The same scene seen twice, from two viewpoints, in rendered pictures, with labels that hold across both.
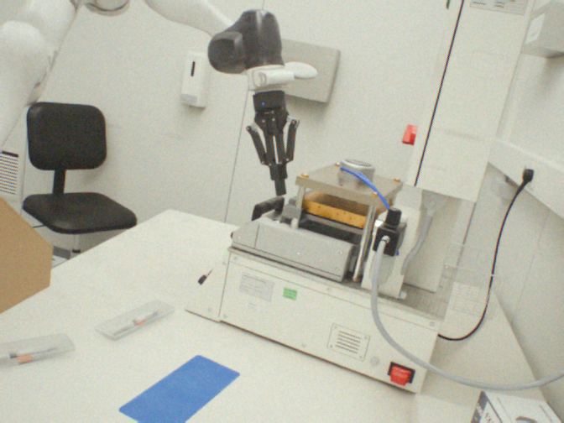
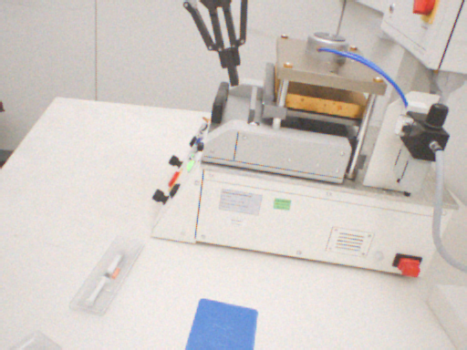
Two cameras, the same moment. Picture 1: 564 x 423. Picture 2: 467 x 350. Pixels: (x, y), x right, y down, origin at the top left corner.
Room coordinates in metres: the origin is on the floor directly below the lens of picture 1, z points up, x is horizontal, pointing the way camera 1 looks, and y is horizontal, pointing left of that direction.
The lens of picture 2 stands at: (0.41, 0.27, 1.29)
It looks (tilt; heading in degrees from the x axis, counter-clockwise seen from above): 28 degrees down; 341
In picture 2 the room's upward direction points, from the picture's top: 9 degrees clockwise
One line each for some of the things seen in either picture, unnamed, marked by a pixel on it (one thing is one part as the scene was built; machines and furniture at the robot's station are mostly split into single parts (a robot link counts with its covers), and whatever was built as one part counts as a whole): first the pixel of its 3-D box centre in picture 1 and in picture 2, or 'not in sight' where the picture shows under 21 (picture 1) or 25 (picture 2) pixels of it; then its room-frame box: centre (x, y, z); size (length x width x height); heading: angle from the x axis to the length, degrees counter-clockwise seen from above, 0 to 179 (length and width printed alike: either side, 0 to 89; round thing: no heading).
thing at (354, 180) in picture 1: (362, 195); (338, 75); (1.15, -0.16, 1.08); 0.31 x 0.24 x 0.13; 161
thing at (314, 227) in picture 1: (342, 232); (309, 118); (1.18, -0.13, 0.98); 0.20 x 0.17 x 0.03; 161
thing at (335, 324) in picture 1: (322, 293); (292, 184); (1.17, -0.12, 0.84); 0.53 x 0.37 x 0.17; 71
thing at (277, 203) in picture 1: (268, 208); (220, 100); (1.24, 0.04, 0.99); 0.15 x 0.02 x 0.04; 161
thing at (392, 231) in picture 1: (384, 244); (413, 145); (0.93, -0.18, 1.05); 0.15 x 0.05 x 0.15; 161
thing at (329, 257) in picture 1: (288, 244); (271, 149); (1.07, -0.02, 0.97); 0.26 x 0.05 x 0.07; 71
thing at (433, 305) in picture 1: (350, 259); (319, 146); (1.17, -0.16, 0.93); 0.46 x 0.35 x 0.01; 71
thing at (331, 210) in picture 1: (348, 198); (319, 79); (1.17, -0.13, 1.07); 0.22 x 0.17 x 0.10; 161
